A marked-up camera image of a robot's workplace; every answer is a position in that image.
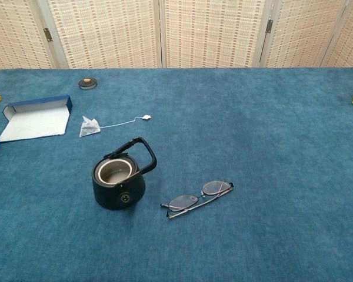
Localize white pyramid tea bag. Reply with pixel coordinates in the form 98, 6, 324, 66
78, 113, 152, 138

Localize small black round disc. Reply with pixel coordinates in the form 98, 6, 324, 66
78, 77, 98, 90

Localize blue felt table cover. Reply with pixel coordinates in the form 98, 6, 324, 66
0, 67, 353, 282

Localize woven folding screen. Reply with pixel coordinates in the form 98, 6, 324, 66
0, 0, 353, 74

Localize folded metal frame eyeglasses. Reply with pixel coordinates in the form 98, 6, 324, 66
160, 179, 235, 220

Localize black round tea pot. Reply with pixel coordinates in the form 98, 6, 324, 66
91, 136, 158, 210

